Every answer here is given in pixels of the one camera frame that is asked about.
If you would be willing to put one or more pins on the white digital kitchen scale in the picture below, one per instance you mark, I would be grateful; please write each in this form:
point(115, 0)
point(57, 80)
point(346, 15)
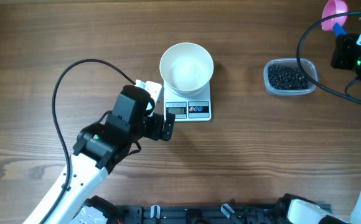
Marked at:
point(196, 107)

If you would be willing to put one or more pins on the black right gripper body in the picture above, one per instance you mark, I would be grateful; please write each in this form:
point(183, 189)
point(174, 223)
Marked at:
point(346, 56)

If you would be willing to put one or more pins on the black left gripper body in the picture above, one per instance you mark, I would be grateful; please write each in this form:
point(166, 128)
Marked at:
point(151, 127)

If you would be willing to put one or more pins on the pink scoop blue handle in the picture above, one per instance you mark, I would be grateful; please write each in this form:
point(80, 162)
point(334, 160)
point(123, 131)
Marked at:
point(335, 24)

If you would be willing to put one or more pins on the clear plastic container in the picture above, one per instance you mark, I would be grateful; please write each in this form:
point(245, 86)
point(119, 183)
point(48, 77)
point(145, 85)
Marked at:
point(307, 65)

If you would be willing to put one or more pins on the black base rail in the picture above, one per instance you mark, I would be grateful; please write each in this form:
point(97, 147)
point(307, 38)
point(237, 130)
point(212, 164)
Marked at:
point(98, 210)

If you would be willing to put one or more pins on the black beans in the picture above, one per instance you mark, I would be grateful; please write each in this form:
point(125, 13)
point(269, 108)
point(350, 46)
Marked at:
point(287, 78)

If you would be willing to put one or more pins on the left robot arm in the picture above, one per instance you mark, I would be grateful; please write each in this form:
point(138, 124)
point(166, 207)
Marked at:
point(101, 146)

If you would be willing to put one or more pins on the white bowl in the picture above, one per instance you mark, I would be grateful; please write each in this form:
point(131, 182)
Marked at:
point(186, 68)

